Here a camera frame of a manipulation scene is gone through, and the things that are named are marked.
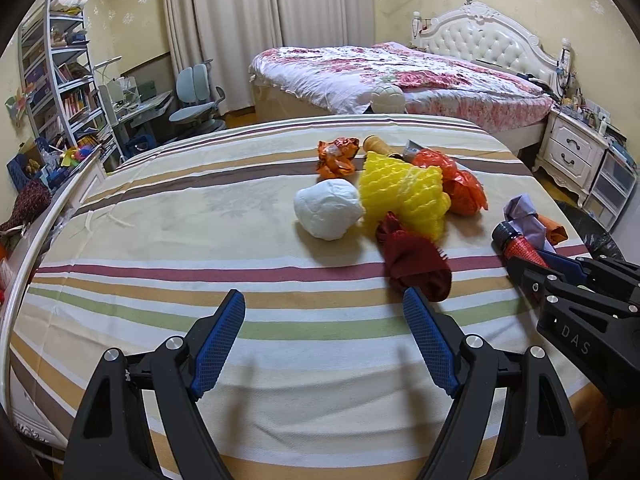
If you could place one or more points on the purple paper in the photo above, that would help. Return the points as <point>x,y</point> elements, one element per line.
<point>522,212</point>

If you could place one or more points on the white desk lamp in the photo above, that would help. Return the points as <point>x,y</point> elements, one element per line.
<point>107,62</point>

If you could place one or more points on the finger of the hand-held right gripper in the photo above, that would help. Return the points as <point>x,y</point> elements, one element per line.
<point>565,266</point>
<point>527,275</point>

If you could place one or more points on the beige curtain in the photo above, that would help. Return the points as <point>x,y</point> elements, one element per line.
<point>250,20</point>

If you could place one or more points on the pile of colourful toys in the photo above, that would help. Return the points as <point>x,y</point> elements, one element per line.
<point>75,155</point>

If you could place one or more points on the maroon fuzzy cloth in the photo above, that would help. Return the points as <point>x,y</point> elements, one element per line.
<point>27,202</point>

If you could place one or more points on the blue plastic stool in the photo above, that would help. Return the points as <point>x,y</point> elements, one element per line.
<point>137,145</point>

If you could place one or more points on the yellow foam net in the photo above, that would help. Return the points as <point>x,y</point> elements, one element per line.
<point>400,195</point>

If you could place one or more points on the orange plastic bag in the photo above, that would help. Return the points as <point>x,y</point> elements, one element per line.
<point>465,190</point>

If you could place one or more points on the brown bottle with gold label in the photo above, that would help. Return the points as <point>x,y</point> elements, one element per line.
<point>376,144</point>

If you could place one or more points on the blue plastic crate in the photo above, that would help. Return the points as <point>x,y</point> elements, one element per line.
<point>20,172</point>

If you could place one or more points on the white bookshelf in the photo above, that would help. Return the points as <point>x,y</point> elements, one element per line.
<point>65,85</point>

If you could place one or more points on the white paper ball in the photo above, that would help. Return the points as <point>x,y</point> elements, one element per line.
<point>327,210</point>

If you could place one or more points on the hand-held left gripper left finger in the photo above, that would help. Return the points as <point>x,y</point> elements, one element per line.
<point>220,345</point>

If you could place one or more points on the orange patterned crumpled wrapper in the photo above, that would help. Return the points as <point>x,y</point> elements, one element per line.
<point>335,157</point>

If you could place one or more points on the orange paper scrap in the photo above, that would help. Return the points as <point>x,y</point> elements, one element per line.
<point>555,232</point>

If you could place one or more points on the white printed packet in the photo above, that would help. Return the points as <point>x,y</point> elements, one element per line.
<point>412,149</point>

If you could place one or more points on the plastic drawer unit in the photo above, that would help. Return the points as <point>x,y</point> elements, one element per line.
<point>612,185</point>

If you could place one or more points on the group of small bottles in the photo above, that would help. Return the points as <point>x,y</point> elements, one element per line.
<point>590,110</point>

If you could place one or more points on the colourful wall decoration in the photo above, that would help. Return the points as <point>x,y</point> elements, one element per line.
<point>17,102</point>

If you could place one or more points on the bed with floral cover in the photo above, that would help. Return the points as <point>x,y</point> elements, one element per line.
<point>350,70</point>

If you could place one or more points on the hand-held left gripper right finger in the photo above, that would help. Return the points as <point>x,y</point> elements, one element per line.
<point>430,345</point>

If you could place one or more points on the grey study desk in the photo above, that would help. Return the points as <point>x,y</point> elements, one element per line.
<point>145,105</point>

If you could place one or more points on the blue desk chair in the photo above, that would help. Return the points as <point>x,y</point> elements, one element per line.
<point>195,85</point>

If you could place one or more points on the dark red cloth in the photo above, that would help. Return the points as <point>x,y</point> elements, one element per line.
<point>415,265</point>

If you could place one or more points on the red tube with black cap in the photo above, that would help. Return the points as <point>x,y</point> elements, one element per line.
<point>522,250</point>

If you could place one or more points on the white tufted headboard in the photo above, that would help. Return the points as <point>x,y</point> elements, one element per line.
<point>485,35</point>

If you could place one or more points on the striped bed sheet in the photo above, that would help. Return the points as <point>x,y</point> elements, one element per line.
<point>200,240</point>

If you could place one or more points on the white nightstand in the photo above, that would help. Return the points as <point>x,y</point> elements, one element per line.
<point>570,150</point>

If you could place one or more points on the white bed rail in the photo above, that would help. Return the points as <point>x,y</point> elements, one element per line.
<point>45,220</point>

